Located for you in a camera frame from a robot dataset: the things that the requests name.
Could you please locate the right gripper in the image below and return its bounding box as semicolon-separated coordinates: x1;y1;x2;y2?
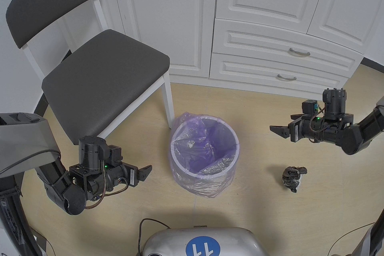
270;113;343;144

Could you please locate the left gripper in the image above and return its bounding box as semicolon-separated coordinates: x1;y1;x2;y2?
89;164;153;193

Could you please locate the black plastic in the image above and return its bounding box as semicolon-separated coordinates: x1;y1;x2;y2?
281;166;308;193

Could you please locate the purple plastic bag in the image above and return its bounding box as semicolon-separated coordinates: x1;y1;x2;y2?
167;112;240;199

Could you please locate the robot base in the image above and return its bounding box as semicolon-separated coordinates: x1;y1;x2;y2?
143;225;268;256

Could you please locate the white trash bin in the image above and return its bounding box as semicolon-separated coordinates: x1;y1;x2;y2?
169;115;240;189

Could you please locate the white chair with grey cushions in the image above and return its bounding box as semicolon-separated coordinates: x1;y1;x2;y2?
5;0;176;147

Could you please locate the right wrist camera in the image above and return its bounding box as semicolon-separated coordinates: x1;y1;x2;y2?
301;100;319;117

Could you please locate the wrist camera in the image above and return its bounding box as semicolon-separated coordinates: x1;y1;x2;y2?
301;100;319;117
109;145;124;166

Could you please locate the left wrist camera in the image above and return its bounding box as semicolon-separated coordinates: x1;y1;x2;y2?
109;145;124;166

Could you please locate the black cable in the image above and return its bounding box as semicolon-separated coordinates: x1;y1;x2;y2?
84;172;130;210
328;221;375;256
137;218;171;255

